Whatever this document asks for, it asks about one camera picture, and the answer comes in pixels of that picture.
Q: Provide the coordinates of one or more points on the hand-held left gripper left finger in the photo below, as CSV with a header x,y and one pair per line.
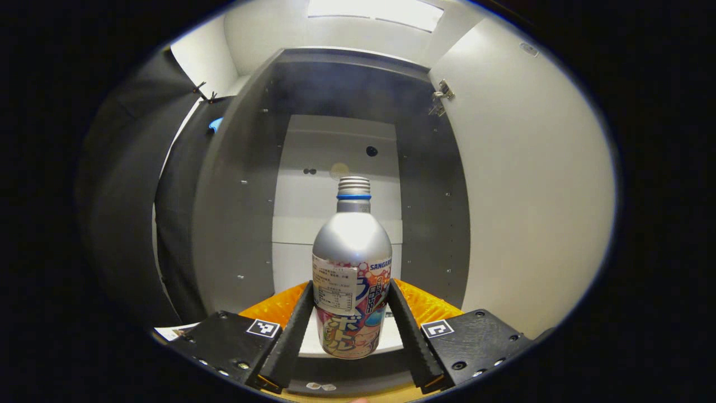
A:
x,y
293,341

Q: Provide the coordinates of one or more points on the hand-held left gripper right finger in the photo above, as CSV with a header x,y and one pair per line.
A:
x,y
411,341

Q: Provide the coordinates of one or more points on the silver bottle with colourful label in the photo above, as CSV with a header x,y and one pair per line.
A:
x,y
352,246

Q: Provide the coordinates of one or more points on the dark grey cabinet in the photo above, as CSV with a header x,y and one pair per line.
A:
x,y
235,224

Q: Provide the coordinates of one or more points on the metal door hinge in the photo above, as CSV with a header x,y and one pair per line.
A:
x,y
444,89

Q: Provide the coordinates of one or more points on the white book with dark cover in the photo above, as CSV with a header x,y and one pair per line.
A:
x,y
173,332

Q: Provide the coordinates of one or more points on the black backdrop cloth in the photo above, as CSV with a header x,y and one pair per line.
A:
x,y
128,196

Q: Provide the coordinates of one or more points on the large ceiling light panel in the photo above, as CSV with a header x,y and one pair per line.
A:
x,y
375,11

